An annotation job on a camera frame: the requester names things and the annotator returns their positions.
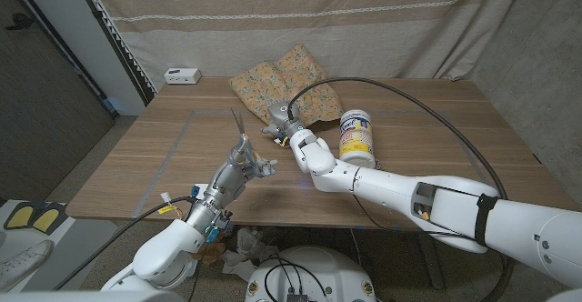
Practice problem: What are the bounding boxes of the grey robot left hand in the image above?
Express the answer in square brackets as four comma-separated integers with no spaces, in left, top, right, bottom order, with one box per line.
[184,135,278,242]

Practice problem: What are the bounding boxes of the crumpled white paper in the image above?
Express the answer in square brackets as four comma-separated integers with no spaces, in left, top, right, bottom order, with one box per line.
[221,226,279,283]

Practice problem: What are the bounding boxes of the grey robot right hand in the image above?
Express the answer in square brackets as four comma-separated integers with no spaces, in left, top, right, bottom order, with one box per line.
[259,98,306,140]

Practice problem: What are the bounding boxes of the white sneaker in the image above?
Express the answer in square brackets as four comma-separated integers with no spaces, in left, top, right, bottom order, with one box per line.
[0,239,55,289]

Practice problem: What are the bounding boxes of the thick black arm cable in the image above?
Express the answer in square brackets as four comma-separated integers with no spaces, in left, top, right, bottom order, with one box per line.
[286,76,516,302]
[52,196,196,291]

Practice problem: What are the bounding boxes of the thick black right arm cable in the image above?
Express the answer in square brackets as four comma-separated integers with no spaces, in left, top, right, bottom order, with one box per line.
[286,76,516,302]

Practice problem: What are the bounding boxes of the beige striped curtain backdrop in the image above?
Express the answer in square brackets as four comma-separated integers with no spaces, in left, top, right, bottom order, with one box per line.
[84,0,528,81]

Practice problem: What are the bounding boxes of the perforated metal rail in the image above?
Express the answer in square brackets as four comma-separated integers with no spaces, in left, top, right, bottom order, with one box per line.
[72,0,158,107]

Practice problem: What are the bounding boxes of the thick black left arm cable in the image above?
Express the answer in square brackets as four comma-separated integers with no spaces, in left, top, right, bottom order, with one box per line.
[52,196,196,291]

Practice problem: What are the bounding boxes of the white yellow wipes canister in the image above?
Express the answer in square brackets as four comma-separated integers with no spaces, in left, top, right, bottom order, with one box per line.
[337,108,377,170]

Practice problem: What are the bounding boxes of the white power strip box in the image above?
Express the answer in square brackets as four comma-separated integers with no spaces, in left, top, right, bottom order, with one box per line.
[164,67,203,86]

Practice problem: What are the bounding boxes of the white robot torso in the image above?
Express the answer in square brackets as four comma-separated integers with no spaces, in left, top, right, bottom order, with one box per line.
[245,246,376,302]

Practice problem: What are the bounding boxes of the metal table leg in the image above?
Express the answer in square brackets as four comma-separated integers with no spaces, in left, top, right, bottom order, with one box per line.
[416,233,446,290]

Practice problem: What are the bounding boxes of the floral patterned cloth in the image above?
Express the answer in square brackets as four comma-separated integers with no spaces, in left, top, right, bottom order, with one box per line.
[229,43,346,128]

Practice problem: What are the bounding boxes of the grey scissors with tan grips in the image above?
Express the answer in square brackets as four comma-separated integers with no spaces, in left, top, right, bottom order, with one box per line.
[229,106,266,166]

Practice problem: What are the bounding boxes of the crumpled brown paper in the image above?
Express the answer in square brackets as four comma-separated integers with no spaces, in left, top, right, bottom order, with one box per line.
[193,241,227,267]

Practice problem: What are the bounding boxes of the dark grey door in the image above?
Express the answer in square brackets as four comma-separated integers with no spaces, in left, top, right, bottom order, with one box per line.
[0,0,115,203]

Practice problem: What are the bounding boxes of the yellow black foot pad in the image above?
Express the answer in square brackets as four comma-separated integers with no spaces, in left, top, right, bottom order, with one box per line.
[38,204,68,235]
[3,201,40,231]

